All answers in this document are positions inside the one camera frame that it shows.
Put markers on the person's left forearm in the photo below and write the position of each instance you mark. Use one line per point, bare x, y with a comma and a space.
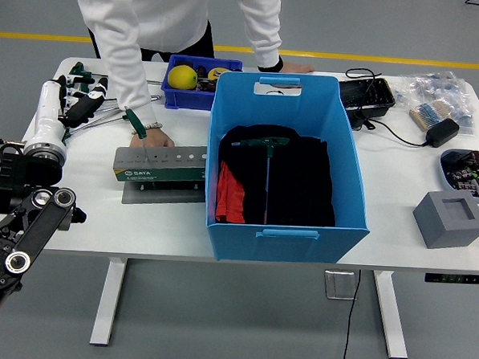
265, 32

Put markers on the red cloth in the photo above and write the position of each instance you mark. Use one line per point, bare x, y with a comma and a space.
230, 199

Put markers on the person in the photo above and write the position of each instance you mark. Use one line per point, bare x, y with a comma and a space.
172, 7

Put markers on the pile of electronic parts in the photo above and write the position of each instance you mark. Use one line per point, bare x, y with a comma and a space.
469, 171

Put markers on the green grey wrench holder stand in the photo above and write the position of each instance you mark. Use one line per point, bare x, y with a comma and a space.
159, 175

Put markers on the yellow tape measure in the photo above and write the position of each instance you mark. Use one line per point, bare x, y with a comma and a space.
219, 73

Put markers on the black plastic tray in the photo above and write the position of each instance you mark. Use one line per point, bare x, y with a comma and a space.
362, 97

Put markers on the black cloth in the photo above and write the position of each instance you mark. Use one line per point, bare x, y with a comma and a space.
303, 183

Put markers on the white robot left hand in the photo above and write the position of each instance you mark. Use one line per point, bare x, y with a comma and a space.
46, 113

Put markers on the person's right hand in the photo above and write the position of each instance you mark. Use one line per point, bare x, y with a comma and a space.
159, 139

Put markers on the black power adapter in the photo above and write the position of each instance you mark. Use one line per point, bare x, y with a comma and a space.
443, 132

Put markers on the person's left hand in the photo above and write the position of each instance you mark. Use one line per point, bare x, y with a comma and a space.
297, 67

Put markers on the grey cube box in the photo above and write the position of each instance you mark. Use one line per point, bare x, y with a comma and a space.
437, 230

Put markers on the large blue storage box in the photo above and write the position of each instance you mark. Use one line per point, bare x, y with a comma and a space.
288, 246

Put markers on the black wrist band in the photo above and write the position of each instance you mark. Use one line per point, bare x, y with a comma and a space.
271, 65

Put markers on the small blue parts bin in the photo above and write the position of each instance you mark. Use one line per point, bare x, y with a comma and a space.
187, 100

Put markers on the metal floor socket plate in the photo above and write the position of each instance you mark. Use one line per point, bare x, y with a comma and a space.
338, 285

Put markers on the clear bags of components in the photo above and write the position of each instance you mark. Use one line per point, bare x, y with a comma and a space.
441, 87

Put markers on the dark brown cylinder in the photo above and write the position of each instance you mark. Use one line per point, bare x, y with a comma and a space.
201, 71

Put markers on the white table leg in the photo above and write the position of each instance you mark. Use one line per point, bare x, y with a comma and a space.
111, 293
389, 312

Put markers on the brown electronic board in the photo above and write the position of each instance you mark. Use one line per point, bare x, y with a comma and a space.
205, 85

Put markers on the resistor tape strips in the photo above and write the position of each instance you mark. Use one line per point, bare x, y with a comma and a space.
425, 115

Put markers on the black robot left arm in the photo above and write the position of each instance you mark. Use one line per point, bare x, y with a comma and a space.
32, 225

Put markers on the light blue plate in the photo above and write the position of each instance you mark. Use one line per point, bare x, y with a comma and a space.
444, 174

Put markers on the black table control panel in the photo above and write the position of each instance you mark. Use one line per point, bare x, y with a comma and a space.
455, 278

